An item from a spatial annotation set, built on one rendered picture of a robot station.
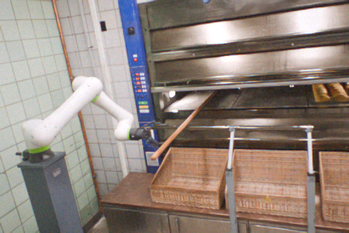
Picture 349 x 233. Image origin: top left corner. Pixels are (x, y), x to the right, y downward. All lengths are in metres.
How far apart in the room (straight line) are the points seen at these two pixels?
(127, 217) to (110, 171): 0.74
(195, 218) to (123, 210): 0.62
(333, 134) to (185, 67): 1.22
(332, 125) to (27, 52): 2.42
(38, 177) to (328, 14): 2.13
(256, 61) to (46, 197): 1.72
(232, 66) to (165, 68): 0.56
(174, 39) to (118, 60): 0.57
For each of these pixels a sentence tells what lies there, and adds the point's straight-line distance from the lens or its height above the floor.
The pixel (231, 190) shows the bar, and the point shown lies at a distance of 2.05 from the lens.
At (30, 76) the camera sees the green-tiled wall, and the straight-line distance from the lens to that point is 2.75.
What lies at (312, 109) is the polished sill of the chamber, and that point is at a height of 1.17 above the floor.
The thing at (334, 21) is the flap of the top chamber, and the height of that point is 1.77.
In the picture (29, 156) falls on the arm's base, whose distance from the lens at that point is 2.06.
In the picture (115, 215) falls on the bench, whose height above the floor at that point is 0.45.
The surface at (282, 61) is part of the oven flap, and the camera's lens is 2.35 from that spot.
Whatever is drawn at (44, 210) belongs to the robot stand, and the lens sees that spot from 2.14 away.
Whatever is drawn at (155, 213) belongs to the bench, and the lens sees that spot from 2.45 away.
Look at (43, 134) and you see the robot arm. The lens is 1.80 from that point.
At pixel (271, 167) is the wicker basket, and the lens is 2.53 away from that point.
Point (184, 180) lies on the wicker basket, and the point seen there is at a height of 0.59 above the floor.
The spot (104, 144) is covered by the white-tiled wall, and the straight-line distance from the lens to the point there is 3.10.
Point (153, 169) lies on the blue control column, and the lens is 2.89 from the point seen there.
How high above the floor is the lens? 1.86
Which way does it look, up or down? 16 degrees down
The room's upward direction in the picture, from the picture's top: 8 degrees counter-clockwise
